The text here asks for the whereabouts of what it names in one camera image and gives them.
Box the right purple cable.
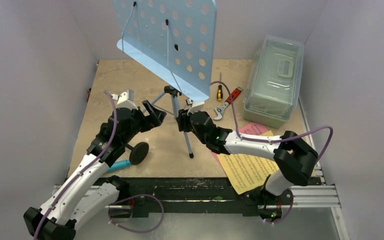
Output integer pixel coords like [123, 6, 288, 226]
[210, 80, 334, 163]

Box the red handled adjustable wrench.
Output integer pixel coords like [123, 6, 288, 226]
[213, 86, 243, 121]

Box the teal microphone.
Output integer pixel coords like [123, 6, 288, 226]
[107, 159, 132, 173]

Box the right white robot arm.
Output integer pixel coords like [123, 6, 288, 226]
[176, 109, 319, 204]

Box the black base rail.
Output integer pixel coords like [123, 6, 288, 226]
[95, 177, 322, 219]

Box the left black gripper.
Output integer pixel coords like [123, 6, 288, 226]
[121, 100, 165, 144]

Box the yellow sheet music page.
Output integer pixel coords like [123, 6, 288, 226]
[220, 131, 280, 195]

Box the pink sheet music page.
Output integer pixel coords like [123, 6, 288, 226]
[210, 122, 273, 165]

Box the yellow black screwdriver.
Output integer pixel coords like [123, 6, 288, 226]
[216, 72, 224, 102]

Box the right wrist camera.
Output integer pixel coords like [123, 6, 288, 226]
[186, 98, 205, 115]

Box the black microphone desk stand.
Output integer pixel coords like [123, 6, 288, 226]
[126, 142, 149, 166]

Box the light blue music stand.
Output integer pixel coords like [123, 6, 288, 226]
[112, 0, 219, 159]

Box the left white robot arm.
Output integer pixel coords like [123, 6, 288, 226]
[23, 100, 167, 240]

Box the clear plastic storage box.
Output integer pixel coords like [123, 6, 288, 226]
[243, 35, 305, 129]

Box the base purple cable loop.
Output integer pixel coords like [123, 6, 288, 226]
[107, 194, 164, 234]

